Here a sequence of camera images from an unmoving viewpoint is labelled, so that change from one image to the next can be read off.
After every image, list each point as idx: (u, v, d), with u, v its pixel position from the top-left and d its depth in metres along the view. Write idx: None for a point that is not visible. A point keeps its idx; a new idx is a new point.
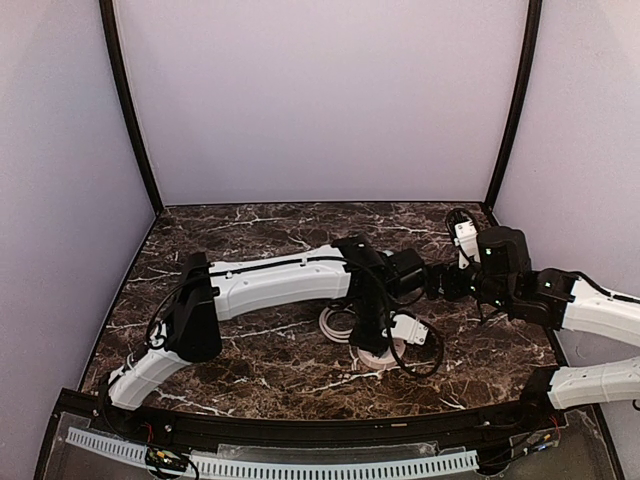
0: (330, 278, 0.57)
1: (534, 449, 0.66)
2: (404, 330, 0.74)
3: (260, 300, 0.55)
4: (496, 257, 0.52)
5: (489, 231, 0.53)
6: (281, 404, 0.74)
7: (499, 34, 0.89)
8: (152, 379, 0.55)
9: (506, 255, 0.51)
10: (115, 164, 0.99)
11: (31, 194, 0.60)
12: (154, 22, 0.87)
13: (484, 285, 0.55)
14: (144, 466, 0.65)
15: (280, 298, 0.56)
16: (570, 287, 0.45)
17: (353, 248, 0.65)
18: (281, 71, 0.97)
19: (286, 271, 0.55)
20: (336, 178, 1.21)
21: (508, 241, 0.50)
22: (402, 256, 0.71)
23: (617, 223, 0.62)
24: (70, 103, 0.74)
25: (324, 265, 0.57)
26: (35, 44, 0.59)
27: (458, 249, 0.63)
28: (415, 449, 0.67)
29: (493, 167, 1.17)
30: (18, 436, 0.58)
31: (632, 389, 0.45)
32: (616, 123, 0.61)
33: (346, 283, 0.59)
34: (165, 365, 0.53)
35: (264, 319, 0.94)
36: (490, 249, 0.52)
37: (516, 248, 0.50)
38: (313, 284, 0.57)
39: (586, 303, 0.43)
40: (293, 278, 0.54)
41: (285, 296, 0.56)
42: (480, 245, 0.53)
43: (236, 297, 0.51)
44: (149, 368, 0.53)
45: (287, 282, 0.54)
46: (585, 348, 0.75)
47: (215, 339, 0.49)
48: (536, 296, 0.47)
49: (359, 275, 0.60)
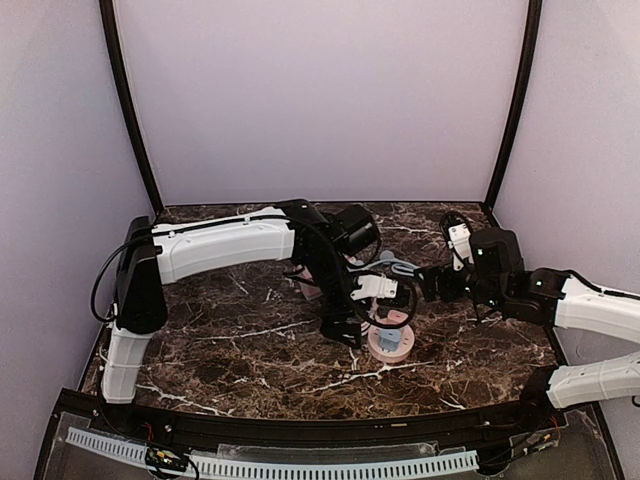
0: (273, 238, 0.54)
1: (534, 449, 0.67)
2: (370, 288, 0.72)
3: (207, 260, 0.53)
4: (487, 257, 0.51)
5: (481, 232, 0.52)
6: (281, 404, 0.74)
7: (499, 34, 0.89)
8: (119, 364, 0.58)
9: (497, 255, 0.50)
10: (114, 164, 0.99)
11: (31, 196, 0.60)
12: (155, 23, 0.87)
13: (478, 285, 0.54)
14: (144, 466, 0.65)
15: (225, 259, 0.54)
16: (560, 285, 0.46)
17: (298, 209, 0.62)
18: (281, 69, 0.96)
19: (232, 230, 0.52)
20: (335, 178, 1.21)
21: (499, 242, 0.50)
22: (347, 213, 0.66)
23: (618, 223, 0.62)
24: (70, 103, 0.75)
25: (267, 224, 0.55)
26: (34, 47, 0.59)
27: (453, 252, 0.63)
28: (415, 449, 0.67)
29: (493, 167, 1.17)
30: (19, 435, 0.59)
31: (629, 387, 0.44)
32: (615, 122, 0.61)
33: (291, 242, 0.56)
34: (135, 354, 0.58)
35: (264, 318, 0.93)
36: (481, 249, 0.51)
37: (507, 249, 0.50)
38: (261, 245, 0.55)
39: (578, 300, 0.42)
40: (241, 239, 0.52)
41: (230, 256, 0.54)
42: (473, 246, 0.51)
43: (177, 257, 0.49)
44: (121, 350, 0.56)
45: (233, 241, 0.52)
46: (585, 348, 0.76)
47: (160, 304, 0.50)
48: (528, 295, 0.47)
49: (304, 233, 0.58)
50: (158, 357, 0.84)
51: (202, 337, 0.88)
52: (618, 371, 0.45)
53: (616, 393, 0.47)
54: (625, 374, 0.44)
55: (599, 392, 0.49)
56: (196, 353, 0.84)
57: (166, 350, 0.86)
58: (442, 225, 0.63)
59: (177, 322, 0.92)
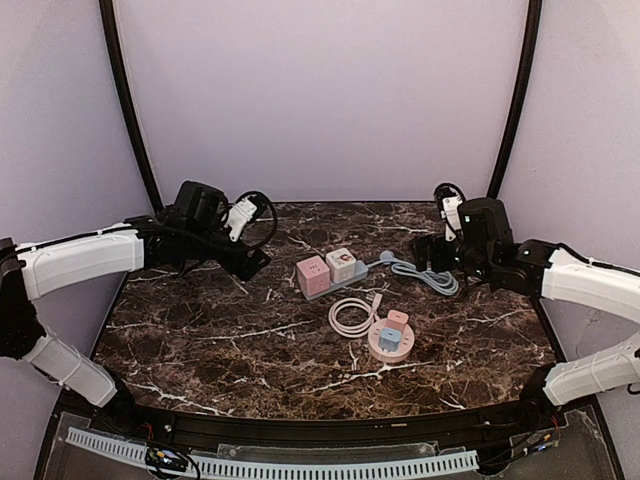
0: (128, 247, 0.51)
1: (533, 449, 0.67)
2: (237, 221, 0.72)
3: (66, 276, 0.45)
4: (475, 225, 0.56)
5: (470, 202, 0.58)
6: (281, 404, 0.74)
7: (499, 34, 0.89)
8: (62, 377, 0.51)
9: (485, 222, 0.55)
10: (113, 163, 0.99)
11: (31, 196, 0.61)
12: (155, 23, 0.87)
13: (467, 255, 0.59)
14: (145, 466, 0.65)
15: (84, 274, 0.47)
16: (549, 256, 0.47)
17: (143, 221, 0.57)
18: (280, 69, 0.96)
19: (89, 240, 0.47)
20: (335, 179, 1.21)
21: (486, 209, 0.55)
22: (182, 195, 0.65)
23: (619, 223, 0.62)
24: (69, 101, 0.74)
25: (118, 235, 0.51)
26: (33, 45, 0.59)
27: (446, 223, 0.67)
28: (415, 449, 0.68)
29: (493, 167, 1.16)
30: (17, 435, 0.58)
31: (621, 376, 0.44)
32: (615, 121, 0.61)
33: (142, 251, 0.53)
34: (70, 357, 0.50)
35: (264, 318, 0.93)
36: (469, 216, 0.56)
37: (494, 217, 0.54)
38: (118, 257, 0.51)
39: (564, 270, 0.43)
40: (103, 250, 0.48)
41: (89, 270, 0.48)
42: (461, 213, 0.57)
43: (41, 268, 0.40)
44: (48, 361, 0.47)
45: (100, 251, 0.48)
46: (585, 346, 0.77)
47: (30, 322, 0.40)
48: (516, 265, 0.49)
49: (152, 241, 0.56)
50: (158, 357, 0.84)
51: (202, 337, 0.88)
52: (609, 359, 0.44)
53: (610, 385, 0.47)
54: (616, 361, 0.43)
55: (594, 384, 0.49)
56: (196, 353, 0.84)
57: (166, 350, 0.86)
58: (437, 196, 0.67)
59: (177, 322, 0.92)
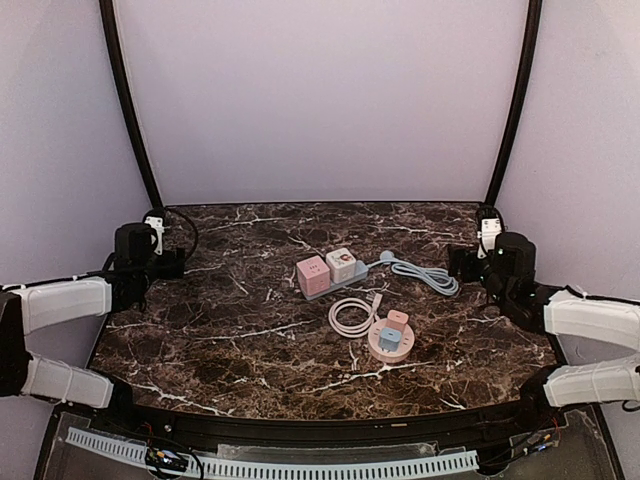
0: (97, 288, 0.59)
1: (534, 449, 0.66)
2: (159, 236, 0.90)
3: (50, 315, 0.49)
4: (506, 257, 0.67)
5: (508, 237, 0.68)
6: (281, 403, 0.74)
7: (499, 34, 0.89)
8: (62, 393, 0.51)
9: (514, 258, 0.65)
10: (113, 164, 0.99)
11: (31, 197, 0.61)
12: (155, 24, 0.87)
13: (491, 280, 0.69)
14: (145, 466, 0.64)
15: (61, 316, 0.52)
16: (553, 296, 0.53)
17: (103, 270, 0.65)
18: (280, 70, 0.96)
19: (66, 285, 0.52)
20: (335, 179, 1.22)
21: (519, 249, 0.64)
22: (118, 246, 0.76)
23: (618, 224, 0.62)
24: (70, 103, 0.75)
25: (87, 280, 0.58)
26: (33, 48, 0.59)
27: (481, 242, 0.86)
28: (415, 449, 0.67)
29: (493, 167, 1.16)
30: (17, 435, 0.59)
31: (616, 388, 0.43)
32: (616, 123, 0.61)
33: (108, 293, 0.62)
34: (61, 370, 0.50)
35: (264, 318, 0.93)
36: (503, 249, 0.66)
37: (522, 258, 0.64)
38: (88, 299, 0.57)
39: (562, 304, 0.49)
40: (82, 289, 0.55)
41: (67, 310, 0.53)
42: (498, 244, 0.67)
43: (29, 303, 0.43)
44: (45, 382, 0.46)
45: (77, 290, 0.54)
46: (585, 347, 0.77)
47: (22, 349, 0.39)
48: (526, 306, 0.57)
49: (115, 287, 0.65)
50: (158, 357, 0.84)
51: (202, 337, 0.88)
52: (611, 369, 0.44)
53: (606, 396, 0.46)
54: (616, 372, 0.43)
55: (592, 392, 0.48)
56: (196, 353, 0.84)
57: (166, 350, 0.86)
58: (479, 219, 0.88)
59: (177, 322, 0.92)
